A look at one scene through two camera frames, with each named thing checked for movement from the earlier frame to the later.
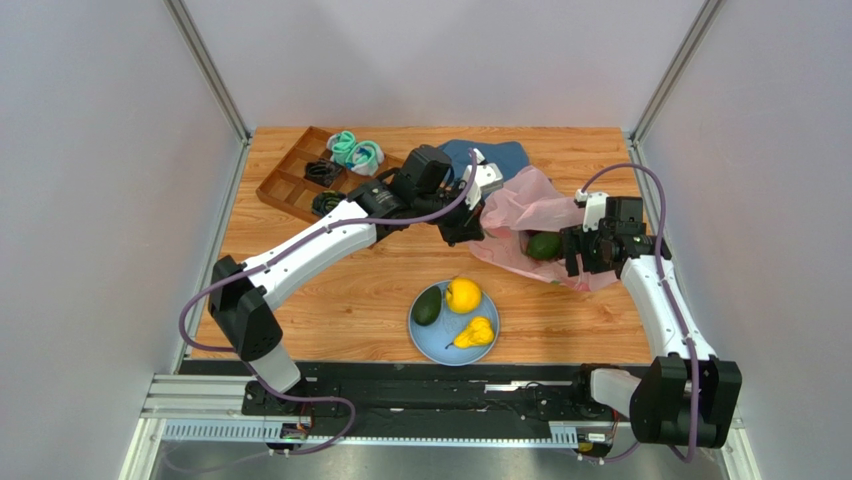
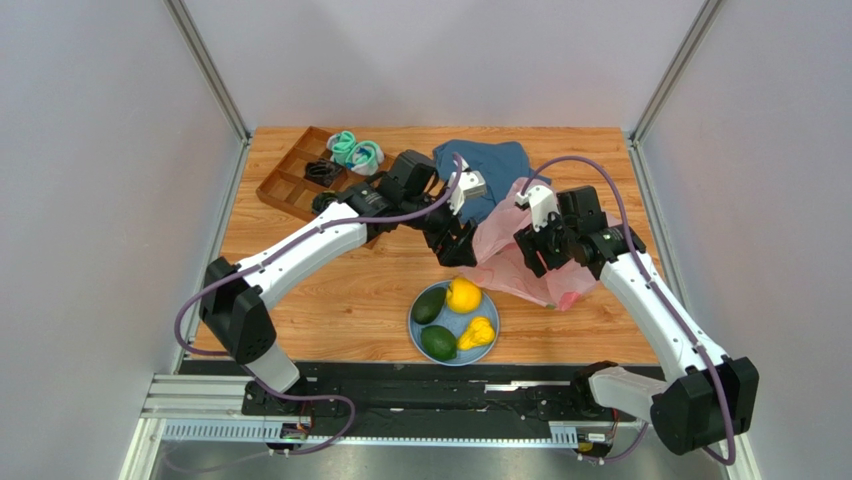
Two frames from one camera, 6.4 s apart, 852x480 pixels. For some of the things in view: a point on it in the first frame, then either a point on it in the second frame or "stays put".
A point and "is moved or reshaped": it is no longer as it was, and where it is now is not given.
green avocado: [544, 245] is moved or reshaped
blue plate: [433, 340] stays put
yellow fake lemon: [463, 295] stays put
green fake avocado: [427, 305] stays put
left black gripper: [467, 228] → [453, 252]
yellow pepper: [477, 334] stays put
